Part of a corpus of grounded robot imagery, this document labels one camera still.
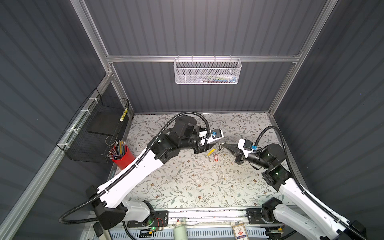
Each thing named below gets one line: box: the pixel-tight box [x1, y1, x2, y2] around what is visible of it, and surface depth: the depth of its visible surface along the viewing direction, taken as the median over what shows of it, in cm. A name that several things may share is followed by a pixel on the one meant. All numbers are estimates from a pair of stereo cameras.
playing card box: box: [232, 223, 249, 240], surface depth 71 cm
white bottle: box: [173, 219, 188, 240], surface depth 65 cm
